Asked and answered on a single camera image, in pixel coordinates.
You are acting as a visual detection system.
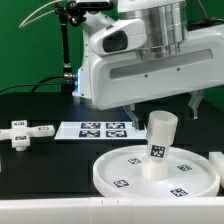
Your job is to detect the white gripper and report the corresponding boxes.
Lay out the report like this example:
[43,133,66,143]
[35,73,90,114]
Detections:
[89,25,224,130]

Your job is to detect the white round table top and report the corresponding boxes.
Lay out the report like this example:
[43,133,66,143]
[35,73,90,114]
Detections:
[93,145,220,198]

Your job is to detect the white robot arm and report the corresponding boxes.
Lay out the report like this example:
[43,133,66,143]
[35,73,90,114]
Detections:
[73,0,224,129]

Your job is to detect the white marker tag sheet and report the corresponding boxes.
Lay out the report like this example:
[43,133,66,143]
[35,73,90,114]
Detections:
[55,122,146,140]

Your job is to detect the white block at right edge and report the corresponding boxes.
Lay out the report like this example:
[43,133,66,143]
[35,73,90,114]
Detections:
[209,152,224,188]

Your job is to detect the white cross-shaped table base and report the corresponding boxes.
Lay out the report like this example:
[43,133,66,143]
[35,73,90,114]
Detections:
[0,120,55,152]

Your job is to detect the white front rail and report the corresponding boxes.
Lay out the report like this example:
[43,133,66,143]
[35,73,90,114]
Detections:
[0,197,224,224]

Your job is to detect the black cable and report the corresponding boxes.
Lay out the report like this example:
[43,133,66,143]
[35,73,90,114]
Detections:
[0,75,68,95]

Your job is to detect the white cables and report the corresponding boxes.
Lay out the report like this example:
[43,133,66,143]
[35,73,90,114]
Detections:
[18,0,64,29]

